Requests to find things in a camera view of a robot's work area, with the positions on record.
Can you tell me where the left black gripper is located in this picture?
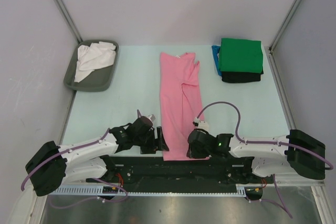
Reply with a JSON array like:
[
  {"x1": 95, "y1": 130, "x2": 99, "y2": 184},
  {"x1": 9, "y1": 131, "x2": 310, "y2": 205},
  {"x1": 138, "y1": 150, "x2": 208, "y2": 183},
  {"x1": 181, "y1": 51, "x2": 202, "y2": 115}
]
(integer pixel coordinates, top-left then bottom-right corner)
[{"x1": 134, "y1": 126, "x2": 169, "y2": 154}]

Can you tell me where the pink t shirt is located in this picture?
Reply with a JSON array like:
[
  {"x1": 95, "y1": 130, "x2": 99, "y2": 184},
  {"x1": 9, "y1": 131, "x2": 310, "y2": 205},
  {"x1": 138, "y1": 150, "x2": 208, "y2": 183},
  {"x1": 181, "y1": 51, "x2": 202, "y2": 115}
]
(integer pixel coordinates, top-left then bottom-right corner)
[{"x1": 160, "y1": 52, "x2": 203, "y2": 161}]

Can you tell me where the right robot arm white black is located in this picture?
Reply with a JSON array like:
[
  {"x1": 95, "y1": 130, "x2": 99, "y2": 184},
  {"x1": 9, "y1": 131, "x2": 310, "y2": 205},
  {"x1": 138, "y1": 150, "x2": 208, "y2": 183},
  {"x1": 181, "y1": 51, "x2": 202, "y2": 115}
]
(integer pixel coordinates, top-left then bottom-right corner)
[{"x1": 187, "y1": 129, "x2": 326, "y2": 183}]

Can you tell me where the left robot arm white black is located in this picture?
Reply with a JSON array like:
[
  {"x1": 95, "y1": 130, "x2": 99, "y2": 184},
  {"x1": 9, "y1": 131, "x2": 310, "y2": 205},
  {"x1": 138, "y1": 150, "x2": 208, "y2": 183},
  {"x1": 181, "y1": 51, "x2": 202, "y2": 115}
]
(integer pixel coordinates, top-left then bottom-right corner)
[{"x1": 21, "y1": 115, "x2": 169, "y2": 197}]

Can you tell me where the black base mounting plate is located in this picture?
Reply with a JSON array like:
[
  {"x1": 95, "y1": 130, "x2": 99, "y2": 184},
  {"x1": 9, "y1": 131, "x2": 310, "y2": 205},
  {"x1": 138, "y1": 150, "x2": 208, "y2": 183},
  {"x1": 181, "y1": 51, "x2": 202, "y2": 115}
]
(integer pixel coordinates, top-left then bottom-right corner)
[{"x1": 99, "y1": 156, "x2": 272, "y2": 194}]

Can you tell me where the grey fabric basket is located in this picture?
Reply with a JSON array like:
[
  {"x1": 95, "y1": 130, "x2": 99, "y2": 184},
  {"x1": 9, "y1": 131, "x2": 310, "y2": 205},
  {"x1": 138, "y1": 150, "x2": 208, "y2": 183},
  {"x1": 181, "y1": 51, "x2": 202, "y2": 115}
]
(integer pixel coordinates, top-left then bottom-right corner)
[{"x1": 64, "y1": 39, "x2": 119, "y2": 92}]

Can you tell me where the black folded t shirt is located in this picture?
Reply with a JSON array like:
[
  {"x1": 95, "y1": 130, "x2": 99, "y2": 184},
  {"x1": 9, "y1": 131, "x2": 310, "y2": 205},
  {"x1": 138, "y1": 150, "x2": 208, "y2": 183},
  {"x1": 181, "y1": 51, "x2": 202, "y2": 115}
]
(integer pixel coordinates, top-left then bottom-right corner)
[{"x1": 221, "y1": 70, "x2": 264, "y2": 83}]

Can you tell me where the white t shirt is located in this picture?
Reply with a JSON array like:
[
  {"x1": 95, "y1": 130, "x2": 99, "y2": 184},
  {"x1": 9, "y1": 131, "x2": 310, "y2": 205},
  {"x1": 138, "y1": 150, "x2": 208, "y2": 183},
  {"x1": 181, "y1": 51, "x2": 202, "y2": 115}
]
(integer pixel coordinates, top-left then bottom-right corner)
[{"x1": 74, "y1": 41, "x2": 117, "y2": 83}]

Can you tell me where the blue folded t shirt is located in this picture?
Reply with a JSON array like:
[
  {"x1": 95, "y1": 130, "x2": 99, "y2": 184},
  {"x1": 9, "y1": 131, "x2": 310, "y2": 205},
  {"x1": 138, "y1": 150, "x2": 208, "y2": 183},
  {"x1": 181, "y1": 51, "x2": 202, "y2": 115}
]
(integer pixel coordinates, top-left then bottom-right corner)
[{"x1": 212, "y1": 45, "x2": 222, "y2": 76}]

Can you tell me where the green folded t shirt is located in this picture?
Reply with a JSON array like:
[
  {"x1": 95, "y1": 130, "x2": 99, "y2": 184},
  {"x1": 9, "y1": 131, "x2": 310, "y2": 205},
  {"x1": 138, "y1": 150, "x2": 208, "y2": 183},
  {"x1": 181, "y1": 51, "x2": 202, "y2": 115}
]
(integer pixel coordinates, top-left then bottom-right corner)
[{"x1": 219, "y1": 38, "x2": 263, "y2": 73}]

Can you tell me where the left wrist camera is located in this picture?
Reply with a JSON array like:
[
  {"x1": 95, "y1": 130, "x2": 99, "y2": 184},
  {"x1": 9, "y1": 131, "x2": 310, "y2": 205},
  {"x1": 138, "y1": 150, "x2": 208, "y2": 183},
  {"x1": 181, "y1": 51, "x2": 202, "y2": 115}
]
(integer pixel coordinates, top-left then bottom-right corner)
[{"x1": 137, "y1": 109, "x2": 156, "y2": 125}]

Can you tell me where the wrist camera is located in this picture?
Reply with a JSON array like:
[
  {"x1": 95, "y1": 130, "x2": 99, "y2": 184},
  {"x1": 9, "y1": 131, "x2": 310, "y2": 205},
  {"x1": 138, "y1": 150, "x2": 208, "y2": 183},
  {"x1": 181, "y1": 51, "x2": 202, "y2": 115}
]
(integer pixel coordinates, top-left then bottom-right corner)
[
  {"x1": 193, "y1": 118, "x2": 209, "y2": 131},
  {"x1": 137, "y1": 109, "x2": 156, "y2": 125}
]

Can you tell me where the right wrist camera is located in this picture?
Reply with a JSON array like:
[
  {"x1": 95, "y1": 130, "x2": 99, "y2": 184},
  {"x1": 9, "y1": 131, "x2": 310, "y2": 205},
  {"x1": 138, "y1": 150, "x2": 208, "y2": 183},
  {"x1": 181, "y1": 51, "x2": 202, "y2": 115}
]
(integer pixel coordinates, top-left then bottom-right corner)
[{"x1": 193, "y1": 118, "x2": 209, "y2": 131}]

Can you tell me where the white slotted cable duct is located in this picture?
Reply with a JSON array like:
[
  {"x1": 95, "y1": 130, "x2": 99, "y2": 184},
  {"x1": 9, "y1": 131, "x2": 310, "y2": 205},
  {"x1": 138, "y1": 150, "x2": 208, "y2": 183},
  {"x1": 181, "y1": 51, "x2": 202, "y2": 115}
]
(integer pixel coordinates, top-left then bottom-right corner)
[{"x1": 46, "y1": 184, "x2": 265, "y2": 197}]

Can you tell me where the left aluminium frame post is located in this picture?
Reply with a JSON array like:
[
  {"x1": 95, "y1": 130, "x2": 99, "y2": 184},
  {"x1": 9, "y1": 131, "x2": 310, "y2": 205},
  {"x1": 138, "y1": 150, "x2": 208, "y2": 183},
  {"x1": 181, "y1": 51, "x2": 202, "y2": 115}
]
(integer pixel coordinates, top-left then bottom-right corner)
[{"x1": 54, "y1": 0, "x2": 83, "y2": 43}]

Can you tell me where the aluminium frame post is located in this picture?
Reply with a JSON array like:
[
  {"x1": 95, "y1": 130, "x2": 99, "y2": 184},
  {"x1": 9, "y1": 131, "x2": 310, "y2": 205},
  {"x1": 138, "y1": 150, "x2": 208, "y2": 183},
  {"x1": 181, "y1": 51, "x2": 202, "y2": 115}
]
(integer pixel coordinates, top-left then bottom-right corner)
[
  {"x1": 54, "y1": 0, "x2": 83, "y2": 43},
  {"x1": 268, "y1": 0, "x2": 320, "y2": 51}
]

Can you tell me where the right aluminium frame post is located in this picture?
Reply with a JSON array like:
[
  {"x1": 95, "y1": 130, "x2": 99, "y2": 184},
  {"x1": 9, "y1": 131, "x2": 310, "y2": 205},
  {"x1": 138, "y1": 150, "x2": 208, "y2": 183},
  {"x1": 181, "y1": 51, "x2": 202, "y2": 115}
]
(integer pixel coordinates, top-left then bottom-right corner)
[{"x1": 268, "y1": 0, "x2": 320, "y2": 51}]

